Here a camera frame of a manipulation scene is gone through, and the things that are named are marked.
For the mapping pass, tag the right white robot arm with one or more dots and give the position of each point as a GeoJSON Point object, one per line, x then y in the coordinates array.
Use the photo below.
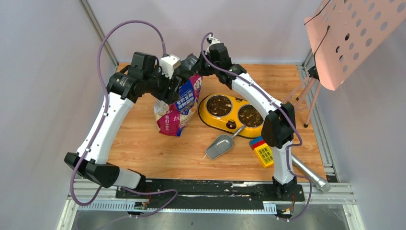
{"type": "Point", "coordinates": [278, 118]}

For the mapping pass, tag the yellow double pet bowl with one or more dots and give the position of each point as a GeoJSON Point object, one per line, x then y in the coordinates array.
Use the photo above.
{"type": "Point", "coordinates": [227, 123]}

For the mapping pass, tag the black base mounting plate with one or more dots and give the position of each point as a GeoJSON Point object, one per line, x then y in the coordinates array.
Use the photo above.
{"type": "Point", "coordinates": [222, 195]}

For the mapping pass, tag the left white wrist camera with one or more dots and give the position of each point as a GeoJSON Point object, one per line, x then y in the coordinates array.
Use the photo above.
{"type": "Point", "coordinates": [168, 65]}

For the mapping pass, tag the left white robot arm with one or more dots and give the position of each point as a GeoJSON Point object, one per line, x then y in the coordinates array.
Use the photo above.
{"type": "Point", "coordinates": [145, 74]}

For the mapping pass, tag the metal food scoop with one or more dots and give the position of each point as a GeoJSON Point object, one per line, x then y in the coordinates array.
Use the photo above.
{"type": "Point", "coordinates": [222, 144]}

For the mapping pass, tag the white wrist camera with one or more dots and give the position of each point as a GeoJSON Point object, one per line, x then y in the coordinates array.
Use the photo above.
{"type": "Point", "coordinates": [211, 40]}
{"type": "Point", "coordinates": [168, 65]}

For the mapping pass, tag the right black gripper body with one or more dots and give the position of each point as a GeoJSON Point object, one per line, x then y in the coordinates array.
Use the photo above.
{"type": "Point", "coordinates": [205, 68]}

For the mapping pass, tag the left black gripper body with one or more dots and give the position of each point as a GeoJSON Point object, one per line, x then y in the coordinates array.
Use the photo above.
{"type": "Point", "coordinates": [173, 93]}

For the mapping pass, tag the cat food bag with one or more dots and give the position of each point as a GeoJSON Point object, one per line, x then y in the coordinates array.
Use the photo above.
{"type": "Point", "coordinates": [172, 118]}

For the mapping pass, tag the colourful toy brick block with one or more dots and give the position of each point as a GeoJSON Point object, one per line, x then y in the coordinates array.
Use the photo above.
{"type": "Point", "coordinates": [262, 151]}

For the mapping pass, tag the silver microphone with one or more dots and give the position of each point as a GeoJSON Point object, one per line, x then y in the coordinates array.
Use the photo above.
{"type": "Point", "coordinates": [312, 174]}

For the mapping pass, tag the pink perforated music stand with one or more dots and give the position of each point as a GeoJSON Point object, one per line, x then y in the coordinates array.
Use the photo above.
{"type": "Point", "coordinates": [358, 55]}

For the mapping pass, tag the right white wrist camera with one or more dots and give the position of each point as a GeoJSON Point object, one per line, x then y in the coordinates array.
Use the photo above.
{"type": "Point", "coordinates": [211, 40]}

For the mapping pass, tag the aluminium frame rail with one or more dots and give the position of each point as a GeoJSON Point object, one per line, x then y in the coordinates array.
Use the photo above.
{"type": "Point", "coordinates": [117, 199]}

